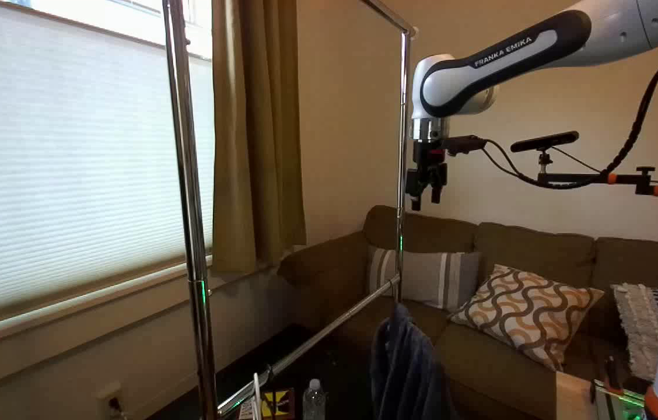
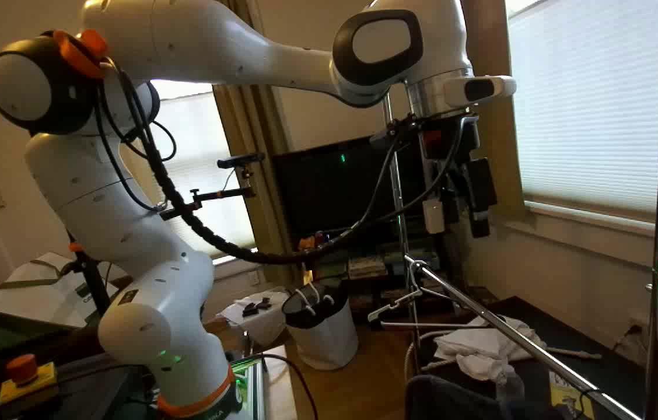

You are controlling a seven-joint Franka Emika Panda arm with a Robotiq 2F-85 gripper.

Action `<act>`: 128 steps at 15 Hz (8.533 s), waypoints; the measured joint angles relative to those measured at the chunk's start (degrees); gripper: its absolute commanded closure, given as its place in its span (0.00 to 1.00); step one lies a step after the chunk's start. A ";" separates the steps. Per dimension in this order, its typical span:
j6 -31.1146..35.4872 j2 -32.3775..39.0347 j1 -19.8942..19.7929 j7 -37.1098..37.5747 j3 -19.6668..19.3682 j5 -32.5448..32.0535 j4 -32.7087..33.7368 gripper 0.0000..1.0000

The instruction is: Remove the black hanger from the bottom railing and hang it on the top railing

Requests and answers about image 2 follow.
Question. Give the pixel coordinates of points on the white fabric bin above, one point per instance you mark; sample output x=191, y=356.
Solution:
x=324, y=340

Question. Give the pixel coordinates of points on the olive brown curtain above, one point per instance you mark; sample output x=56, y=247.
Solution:
x=254, y=129
x=493, y=38

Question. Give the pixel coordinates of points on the black stand pole orange clamp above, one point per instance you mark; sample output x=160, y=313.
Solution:
x=94, y=282

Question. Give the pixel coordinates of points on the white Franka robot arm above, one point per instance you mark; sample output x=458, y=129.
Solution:
x=150, y=312

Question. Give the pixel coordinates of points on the sunlit bare window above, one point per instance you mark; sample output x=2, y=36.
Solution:
x=204, y=131

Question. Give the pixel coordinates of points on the white cellular window blind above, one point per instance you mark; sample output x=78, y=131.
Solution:
x=585, y=102

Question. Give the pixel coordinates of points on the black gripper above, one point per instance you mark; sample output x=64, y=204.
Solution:
x=463, y=144

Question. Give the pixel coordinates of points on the small white box device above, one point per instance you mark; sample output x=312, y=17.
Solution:
x=435, y=215

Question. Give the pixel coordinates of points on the white wall outlet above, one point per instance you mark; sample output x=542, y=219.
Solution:
x=634, y=327

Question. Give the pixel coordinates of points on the yellow black printed box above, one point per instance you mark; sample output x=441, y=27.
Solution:
x=570, y=398

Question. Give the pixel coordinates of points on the white papers stack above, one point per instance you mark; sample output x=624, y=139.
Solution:
x=39, y=292

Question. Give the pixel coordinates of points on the dark blue grey garment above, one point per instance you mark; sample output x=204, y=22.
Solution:
x=452, y=398

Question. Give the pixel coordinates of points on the black flat screen television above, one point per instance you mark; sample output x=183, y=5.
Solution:
x=319, y=191

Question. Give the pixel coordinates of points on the white box with game controllers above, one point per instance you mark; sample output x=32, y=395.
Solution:
x=254, y=318

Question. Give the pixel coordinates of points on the black stereo camera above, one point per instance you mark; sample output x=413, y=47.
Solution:
x=238, y=163

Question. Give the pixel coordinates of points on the red yellow emergency stop button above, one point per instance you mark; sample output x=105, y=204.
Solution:
x=27, y=374

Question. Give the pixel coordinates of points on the white crumpled cloth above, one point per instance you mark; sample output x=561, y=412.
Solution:
x=482, y=346

